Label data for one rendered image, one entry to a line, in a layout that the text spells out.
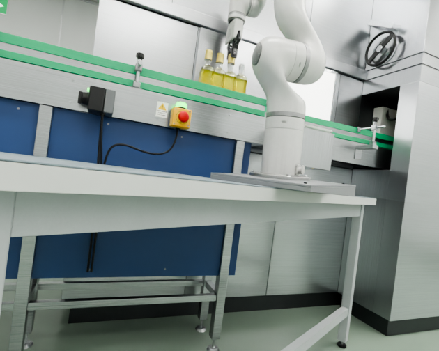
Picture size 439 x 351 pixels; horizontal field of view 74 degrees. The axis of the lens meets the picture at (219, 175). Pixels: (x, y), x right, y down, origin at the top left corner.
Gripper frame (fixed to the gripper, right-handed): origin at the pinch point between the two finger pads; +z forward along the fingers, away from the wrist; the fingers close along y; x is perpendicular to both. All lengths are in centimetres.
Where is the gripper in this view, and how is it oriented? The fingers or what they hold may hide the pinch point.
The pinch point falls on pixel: (232, 54)
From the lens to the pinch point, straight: 150.4
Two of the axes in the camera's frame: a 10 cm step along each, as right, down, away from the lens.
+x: 9.1, 1.2, 3.9
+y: 3.9, 0.4, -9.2
